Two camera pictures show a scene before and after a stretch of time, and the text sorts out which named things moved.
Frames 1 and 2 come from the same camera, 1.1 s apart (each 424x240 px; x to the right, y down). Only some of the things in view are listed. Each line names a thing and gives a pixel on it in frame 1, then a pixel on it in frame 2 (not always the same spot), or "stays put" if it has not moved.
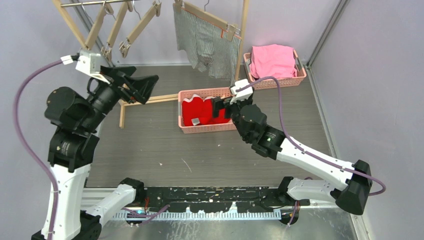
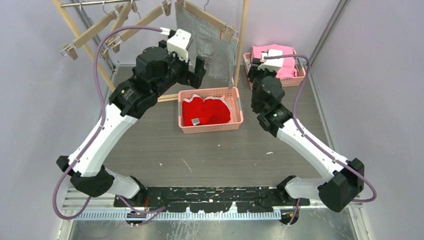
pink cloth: x=273 y=61 stays put
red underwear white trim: x=195 y=111 stays put
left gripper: x=140 y=88 → x=189 y=78
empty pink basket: x=214 y=92 stays put
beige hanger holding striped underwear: x=231 y=28 stays put
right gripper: x=218 y=103 → x=254 y=70
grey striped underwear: x=207 y=45 stays put
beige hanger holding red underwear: x=155 y=9 → x=115 y=44
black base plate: x=219 y=199 stays put
